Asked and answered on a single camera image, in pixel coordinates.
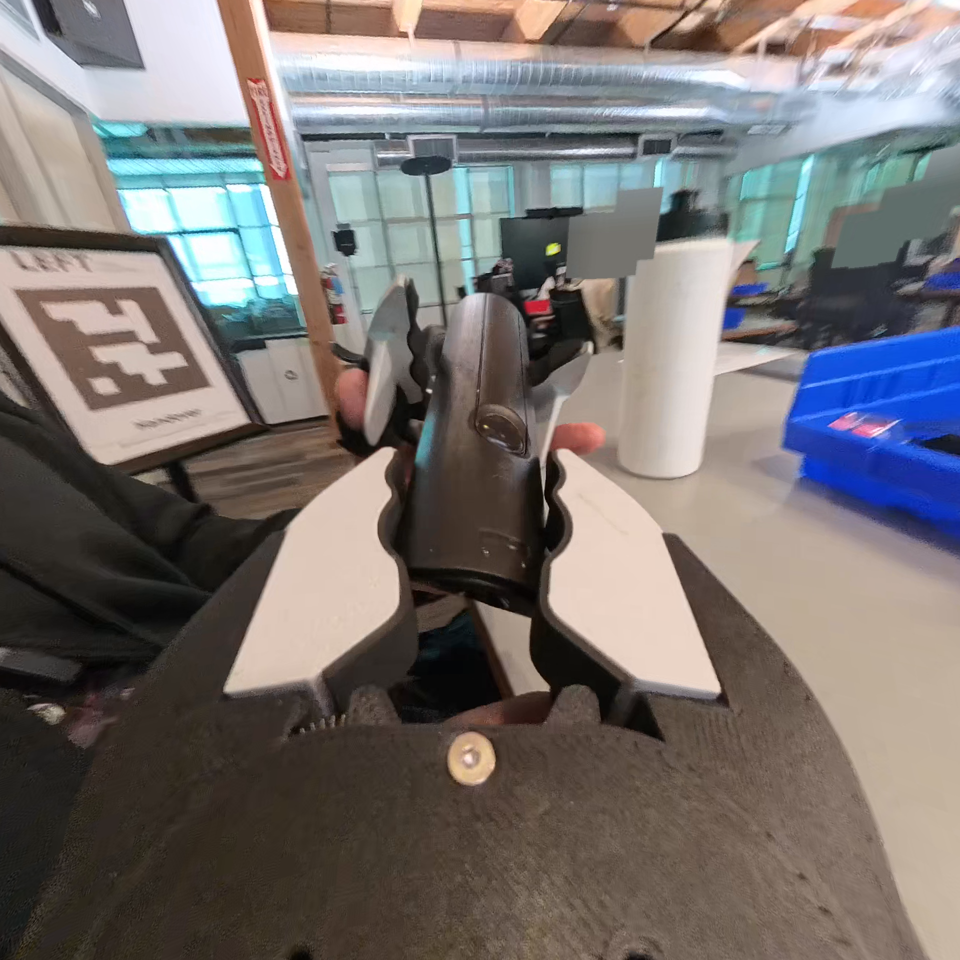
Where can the black office chair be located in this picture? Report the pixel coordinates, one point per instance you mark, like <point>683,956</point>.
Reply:
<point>847,300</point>

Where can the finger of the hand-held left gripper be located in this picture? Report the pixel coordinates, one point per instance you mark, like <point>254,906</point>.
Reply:
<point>559,390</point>
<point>382,360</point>

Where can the black monitor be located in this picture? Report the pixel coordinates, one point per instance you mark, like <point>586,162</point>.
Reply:
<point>532,247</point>

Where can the red fire extinguisher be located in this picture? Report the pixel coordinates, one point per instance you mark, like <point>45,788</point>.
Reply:
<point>334,296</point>

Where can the person's left forearm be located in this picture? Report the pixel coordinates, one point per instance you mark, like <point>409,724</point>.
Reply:
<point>112,540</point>

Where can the wide silver air duct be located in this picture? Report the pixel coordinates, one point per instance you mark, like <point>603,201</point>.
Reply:
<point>450,67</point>

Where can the black framed board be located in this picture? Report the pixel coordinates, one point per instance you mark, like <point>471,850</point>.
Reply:
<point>112,352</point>

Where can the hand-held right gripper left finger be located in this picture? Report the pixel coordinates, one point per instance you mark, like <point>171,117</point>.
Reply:
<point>330,585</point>

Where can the black floor lamp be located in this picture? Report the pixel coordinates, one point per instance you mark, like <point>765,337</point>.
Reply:
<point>426,163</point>

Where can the black studio light on tripod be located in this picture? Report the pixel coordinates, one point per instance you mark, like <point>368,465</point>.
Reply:
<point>344,241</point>

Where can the white printed paper sheet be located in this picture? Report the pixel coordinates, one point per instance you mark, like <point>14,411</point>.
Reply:
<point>750,360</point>

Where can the black curved electronic device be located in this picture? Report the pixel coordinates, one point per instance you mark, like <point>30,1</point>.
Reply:
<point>465,450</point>

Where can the white plastic bottle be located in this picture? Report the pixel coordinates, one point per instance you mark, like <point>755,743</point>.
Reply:
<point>667,360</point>

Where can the wooden post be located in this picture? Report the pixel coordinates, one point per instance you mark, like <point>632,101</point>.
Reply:
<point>285,225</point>

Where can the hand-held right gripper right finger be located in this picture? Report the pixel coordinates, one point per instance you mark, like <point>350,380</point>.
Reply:
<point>622,592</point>

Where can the glass pane window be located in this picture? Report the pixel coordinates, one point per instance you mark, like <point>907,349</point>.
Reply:
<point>210,247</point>

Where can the small blue bin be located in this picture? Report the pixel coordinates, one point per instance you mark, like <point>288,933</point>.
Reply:
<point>742,304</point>

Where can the blue plastic bin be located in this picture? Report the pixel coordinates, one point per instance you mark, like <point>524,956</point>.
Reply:
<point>885,465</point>

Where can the silver spiral air duct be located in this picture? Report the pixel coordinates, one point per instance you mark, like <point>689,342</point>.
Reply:
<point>487,118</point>

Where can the person's black jacket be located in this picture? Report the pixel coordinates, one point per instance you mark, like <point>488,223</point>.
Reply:
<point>37,787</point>

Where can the black wall speaker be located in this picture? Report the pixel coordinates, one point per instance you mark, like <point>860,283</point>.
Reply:
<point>97,30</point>

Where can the white low cabinet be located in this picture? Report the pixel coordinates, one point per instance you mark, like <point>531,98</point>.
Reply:
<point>289,379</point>

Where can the person's left hand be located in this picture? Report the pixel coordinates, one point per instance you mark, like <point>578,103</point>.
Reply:
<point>351,405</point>

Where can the frosted glass window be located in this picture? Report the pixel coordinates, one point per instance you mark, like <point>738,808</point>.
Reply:
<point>405,240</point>

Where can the person's leg in jeans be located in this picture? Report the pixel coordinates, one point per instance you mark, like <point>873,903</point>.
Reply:
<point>450,667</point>

